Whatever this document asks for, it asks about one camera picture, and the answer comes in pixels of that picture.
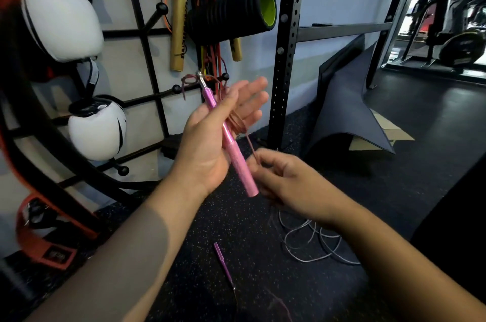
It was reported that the pink jump rope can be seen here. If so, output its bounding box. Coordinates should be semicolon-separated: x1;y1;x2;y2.
180;71;293;322

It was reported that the red resistance bands bundle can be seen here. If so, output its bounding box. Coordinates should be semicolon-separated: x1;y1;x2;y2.
189;0;231;106

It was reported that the white jump rope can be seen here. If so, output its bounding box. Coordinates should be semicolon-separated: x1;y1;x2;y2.
278;211;361;266

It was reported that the thin orange cord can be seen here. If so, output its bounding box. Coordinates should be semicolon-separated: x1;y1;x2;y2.
162;0;175;34

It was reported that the person's left forearm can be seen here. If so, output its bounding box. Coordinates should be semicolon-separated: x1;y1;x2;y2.
22;177;208;322

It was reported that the person's right hand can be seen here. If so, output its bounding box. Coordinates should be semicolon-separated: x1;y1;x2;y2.
246;147;343;227

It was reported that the grey folded floor mat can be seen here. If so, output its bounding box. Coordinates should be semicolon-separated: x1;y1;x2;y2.
305;34;395;156

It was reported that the orange strap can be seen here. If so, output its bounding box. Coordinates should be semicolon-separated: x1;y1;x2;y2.
0;132;100;270

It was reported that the person's right forearm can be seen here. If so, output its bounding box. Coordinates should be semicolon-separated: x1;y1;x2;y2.
326;202;486;322

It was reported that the large white boxing glove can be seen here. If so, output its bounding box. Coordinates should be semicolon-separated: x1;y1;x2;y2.
21;0;105;63

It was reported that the person's left hand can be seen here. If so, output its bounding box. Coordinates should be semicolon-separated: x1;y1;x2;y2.
171;77;270;198

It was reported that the flat cardboard piece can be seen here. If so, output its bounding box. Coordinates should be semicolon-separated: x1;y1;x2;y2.
348;109;415;152

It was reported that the small white boxing glove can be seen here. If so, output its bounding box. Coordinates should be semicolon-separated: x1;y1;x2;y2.
67;96;128;162

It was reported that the small black foam roller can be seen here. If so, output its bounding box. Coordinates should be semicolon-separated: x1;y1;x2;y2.
161;134;187;161

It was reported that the long gold stick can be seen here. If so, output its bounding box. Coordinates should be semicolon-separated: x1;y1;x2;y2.
170;0;191;72

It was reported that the black exercise machine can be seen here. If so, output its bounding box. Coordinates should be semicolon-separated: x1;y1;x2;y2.
402;0;486;68

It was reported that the short gold stick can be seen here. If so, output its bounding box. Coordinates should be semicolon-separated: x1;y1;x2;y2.
219;0;244;62

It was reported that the black foam roller green core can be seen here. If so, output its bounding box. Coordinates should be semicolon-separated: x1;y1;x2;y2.
186;0;278;45

